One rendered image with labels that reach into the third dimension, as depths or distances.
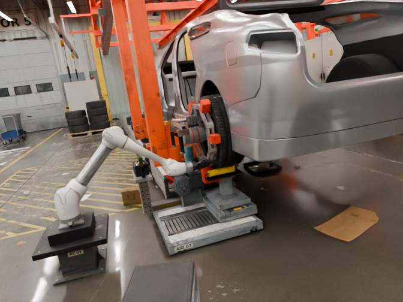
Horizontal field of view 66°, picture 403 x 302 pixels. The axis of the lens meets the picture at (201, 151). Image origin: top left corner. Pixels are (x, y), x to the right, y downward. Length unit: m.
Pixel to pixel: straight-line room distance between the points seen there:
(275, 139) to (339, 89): 0.46
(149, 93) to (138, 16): 0.70
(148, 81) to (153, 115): 0.33
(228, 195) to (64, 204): 1.41
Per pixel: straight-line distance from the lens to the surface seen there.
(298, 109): 1.91
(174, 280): 1.72
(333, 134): 2.10
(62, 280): 2.68
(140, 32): 3.12
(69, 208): 2.53
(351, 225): 2.89
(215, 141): 2.43
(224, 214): 2.75
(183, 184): 3.05
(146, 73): 3.08
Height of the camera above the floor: 1.32
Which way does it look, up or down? 13 degrees down
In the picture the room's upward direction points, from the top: 7 degrees counter-clockwise
